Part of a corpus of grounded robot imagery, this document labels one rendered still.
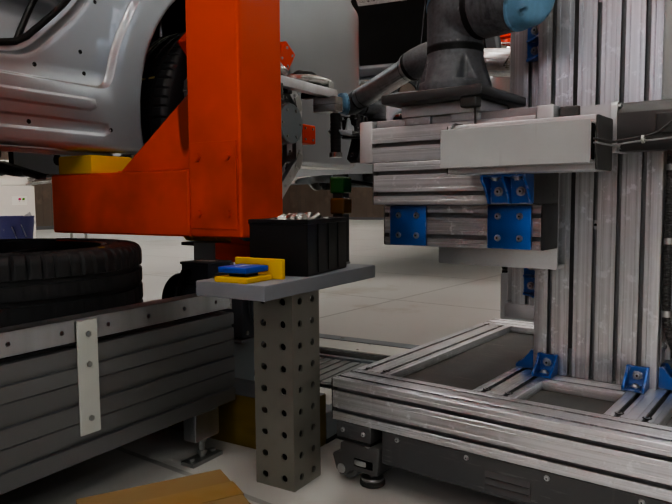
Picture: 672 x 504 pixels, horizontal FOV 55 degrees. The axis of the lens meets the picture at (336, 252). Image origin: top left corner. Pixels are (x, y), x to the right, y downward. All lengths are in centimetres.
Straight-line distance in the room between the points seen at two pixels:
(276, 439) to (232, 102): 74
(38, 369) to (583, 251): 107
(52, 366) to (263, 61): 81
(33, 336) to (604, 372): 110
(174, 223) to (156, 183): 11
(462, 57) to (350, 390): 72
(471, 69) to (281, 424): 82
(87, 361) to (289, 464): 46
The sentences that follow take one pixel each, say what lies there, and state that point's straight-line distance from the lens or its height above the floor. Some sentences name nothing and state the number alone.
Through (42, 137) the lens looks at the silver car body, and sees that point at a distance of 178.
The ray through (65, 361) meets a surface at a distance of 129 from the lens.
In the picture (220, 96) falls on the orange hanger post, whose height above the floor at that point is 84.
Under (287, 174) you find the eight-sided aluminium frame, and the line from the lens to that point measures 234.
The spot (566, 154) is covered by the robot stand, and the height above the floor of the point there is 67.
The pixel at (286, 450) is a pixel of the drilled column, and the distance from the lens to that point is 142.
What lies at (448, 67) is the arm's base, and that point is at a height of 87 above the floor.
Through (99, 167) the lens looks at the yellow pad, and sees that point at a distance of 188.
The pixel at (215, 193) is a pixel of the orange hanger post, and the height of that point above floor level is 62.
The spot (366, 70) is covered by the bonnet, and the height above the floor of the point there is 173.
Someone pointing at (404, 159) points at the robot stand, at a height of 69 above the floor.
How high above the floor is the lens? 61
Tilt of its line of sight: 5 degrees down
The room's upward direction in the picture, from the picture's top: straight up
